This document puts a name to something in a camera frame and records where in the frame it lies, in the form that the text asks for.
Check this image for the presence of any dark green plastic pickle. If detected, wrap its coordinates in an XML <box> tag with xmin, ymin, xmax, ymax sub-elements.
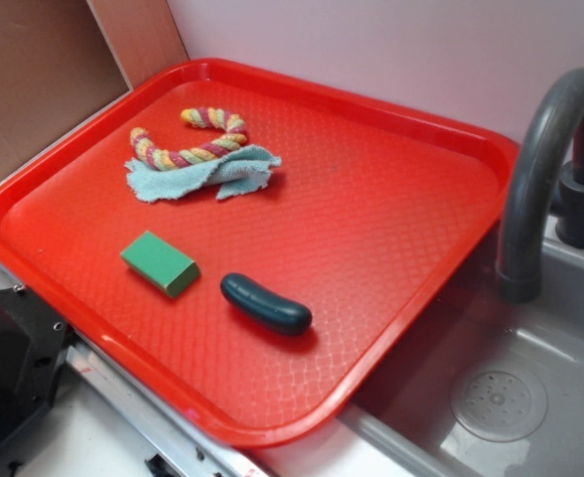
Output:
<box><xmin>220</xmin><ymin>272</ymin><xmax>313</xmax><ymax>336</ymax></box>

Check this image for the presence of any grey plastic sink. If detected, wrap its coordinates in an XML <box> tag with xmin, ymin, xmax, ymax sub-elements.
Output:
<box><xmin>342</xmin><ymin>234</ymin><xmax>584</xmax><ymax>476</ymax></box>

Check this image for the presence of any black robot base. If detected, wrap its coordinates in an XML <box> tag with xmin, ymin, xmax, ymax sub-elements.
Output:
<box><xmin>0</xmin><ymin>288</ymin><xmax>68</xmax><ymax>451</ymax></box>

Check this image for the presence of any brown cardboard panel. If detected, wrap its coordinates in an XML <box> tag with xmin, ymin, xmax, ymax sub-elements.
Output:
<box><xmin>0</xmin><ymin>1</ymin><xmax>188</xmax><ymax>181</ymax></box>

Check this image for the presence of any grey curved faucet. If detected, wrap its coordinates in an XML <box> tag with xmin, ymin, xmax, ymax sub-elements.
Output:
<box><xmin>496</xmin><ymin>68</ymin><xmax>584</xmax><ymax>303</ymax></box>

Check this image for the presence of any light blue cloth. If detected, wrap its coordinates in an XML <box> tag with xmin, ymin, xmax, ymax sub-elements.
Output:
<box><xmin>125</xmin><ymin>145</ymin><xmax>282</xmax><ymax>204</ymax></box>

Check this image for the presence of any red plastic tray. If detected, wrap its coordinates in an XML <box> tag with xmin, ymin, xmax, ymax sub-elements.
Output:
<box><xmin>0</xmin><ymin>60</ymin><xmax>516</xmax><ymax>448</ymax></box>

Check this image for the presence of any green rectangular block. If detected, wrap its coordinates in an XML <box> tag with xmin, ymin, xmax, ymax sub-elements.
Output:
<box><xmin>120</xmin><ymin>232</ymin><xmax>201</xmax><ymax>298</ymax></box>

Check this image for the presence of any multicoloured braided rope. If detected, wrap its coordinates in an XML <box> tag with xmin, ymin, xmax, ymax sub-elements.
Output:
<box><xmin>129</xmin><ymin>106</ymin><xmax>250</xmax><ymax>169</ymax></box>

